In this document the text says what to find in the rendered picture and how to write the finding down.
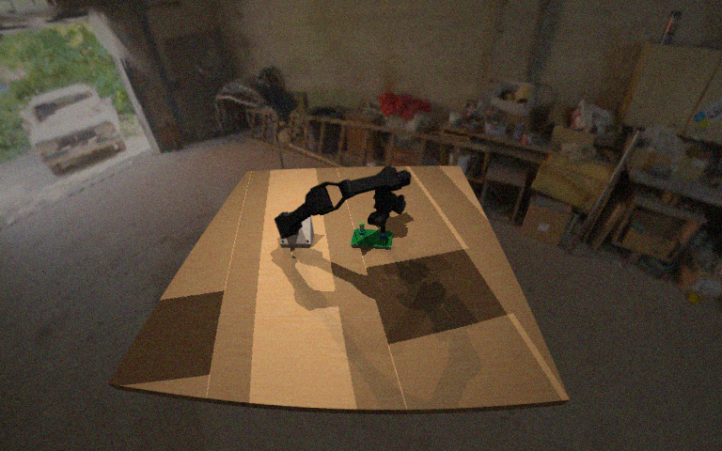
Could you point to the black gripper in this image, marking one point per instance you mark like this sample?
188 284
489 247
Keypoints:
378 218

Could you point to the green circuit board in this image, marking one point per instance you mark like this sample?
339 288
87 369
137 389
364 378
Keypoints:
370 237

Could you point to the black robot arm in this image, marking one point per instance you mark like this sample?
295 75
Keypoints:
318 200

